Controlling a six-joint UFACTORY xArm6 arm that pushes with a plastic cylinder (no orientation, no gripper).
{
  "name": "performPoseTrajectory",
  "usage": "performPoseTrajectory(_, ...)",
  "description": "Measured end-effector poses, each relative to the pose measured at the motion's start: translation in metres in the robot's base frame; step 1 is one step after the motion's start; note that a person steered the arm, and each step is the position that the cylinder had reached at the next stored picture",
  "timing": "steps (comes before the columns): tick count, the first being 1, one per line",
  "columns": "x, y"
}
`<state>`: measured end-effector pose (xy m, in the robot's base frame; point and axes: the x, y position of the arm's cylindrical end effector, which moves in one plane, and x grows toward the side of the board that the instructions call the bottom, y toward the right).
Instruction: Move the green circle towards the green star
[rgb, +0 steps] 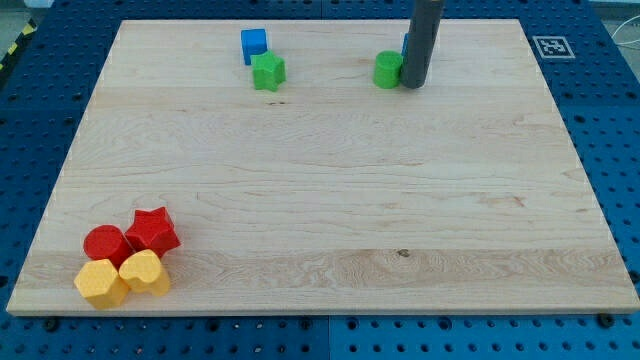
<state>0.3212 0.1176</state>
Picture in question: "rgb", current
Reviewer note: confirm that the green cylinder block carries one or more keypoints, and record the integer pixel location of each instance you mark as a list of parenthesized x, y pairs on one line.
[(387, 69)]

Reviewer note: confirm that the green star block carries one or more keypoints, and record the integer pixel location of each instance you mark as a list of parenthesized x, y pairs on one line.
[(268, 71)]

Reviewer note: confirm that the red star block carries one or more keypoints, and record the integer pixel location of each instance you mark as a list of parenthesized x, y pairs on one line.
[(153, 230)]

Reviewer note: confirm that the light wooden board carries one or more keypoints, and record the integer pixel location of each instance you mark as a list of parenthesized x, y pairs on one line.
[(331, 196)]

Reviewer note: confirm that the blue cube block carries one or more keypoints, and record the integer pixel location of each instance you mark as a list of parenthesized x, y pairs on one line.
[(253, 42)]

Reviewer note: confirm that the blue block behind tool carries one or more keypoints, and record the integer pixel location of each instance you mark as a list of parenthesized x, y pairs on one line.
[(404, 45)]

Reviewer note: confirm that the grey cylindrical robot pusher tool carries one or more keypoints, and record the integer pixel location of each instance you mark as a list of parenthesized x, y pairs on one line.
[(421, 38)]

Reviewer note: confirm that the yellow heart block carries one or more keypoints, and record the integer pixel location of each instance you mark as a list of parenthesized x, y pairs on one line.
[(144, 272)]

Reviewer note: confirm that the red cylinder block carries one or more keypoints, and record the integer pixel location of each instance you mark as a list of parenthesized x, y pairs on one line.
[(107, 242)]

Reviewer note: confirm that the yellow hexagon block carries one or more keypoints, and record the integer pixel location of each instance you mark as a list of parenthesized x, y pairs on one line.
[(100, 284)]

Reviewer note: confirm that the white fiducial marker tag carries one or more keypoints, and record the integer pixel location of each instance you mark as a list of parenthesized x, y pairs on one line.
[(553, 47)]

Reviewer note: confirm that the yellow black hazard tape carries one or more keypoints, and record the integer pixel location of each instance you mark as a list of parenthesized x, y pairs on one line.
[(18, 46)]

